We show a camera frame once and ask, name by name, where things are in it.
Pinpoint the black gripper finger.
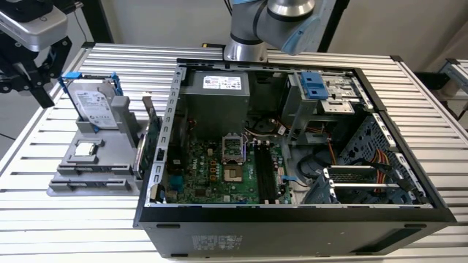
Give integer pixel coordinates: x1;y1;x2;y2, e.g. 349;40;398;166
0;62;31;94
29;37;73;110

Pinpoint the black RAM slot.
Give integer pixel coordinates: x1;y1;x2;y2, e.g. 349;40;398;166
265;140;282;204
255;140;271;204

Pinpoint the blue disk carrier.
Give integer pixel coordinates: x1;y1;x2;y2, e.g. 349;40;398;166
57;70;125;134

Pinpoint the silver hard disk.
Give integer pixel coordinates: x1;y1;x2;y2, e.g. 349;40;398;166
67;79;122;129

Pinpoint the silver CPU chip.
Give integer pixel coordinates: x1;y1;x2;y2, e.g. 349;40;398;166
74;141;99;157

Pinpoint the grey parts rack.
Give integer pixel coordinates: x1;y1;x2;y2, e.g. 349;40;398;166
47;95;149;197

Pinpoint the green graphics card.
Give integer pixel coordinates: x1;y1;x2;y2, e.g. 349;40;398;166
133;91;165;181

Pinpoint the black case fan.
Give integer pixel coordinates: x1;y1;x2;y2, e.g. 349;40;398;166
171;106;191;154

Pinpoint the grey power supply unit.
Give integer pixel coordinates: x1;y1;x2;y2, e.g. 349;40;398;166
182;70;253;139

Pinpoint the metal socket cover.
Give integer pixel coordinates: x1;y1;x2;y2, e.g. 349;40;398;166
222;132;247;164

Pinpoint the CPU socket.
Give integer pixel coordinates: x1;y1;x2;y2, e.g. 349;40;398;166
223;163;246;184

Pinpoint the green motherboard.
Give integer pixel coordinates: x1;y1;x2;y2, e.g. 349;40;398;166
163;136;294;205

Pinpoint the blue plastic drive latch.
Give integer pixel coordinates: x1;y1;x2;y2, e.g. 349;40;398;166
301;71;327;100

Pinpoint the black PC case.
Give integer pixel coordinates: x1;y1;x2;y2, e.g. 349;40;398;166
133;56;459;259

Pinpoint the grey metal drive cage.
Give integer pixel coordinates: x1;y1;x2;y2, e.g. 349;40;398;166
281;70;367;145

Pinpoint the grey metal disk bay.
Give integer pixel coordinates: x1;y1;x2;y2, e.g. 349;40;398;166
303;163;418;205

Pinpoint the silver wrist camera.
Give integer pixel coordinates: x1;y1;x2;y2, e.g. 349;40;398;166
0;5;70;52

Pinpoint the black camera bracket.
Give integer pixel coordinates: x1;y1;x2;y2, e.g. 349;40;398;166
7;0;53;22

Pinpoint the black frame post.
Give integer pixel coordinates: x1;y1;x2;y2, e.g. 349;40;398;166
321;0;350;53
78;0;115;44

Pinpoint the black yellow wire bundle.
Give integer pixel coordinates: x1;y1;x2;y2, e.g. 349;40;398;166
245;116;291;138

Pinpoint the black round cable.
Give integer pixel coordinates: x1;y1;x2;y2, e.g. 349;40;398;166
297;152;333;183

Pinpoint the thin orange wire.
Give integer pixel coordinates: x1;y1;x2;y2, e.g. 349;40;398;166
306;124;338;165

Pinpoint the orange yellow wire bundle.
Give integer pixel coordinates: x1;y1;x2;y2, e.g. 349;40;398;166
369;149;391;188

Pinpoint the black cable with connector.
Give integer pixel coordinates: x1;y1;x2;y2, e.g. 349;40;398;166
377;163;417;192

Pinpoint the aluminium frame table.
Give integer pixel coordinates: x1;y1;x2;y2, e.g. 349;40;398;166
437;58;468;97

